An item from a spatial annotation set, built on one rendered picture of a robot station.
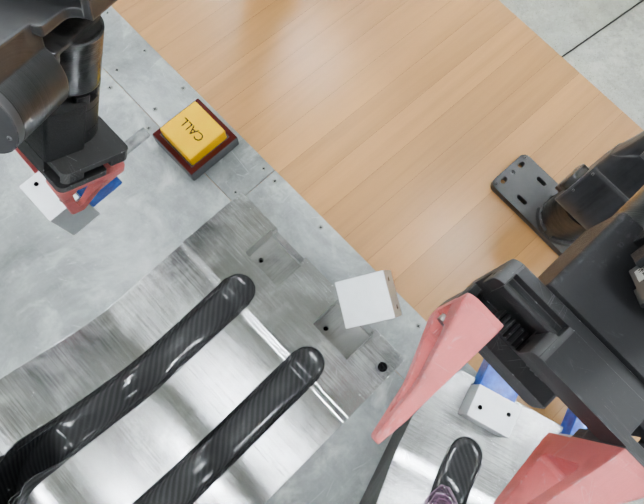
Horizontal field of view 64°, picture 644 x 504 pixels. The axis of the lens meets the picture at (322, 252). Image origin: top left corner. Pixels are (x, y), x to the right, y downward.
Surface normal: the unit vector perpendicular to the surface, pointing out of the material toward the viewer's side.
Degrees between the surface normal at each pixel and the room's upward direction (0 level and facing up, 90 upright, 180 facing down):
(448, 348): 23
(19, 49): 91
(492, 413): 0
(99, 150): 28
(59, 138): 91
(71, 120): 91
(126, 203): 0
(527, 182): 0
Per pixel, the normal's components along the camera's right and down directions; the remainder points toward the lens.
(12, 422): 0.24, -0.43
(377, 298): -0.33, -0.04
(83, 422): 0.40, -0.51
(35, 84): 0.91, -0.05
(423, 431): 0.04, -0.25
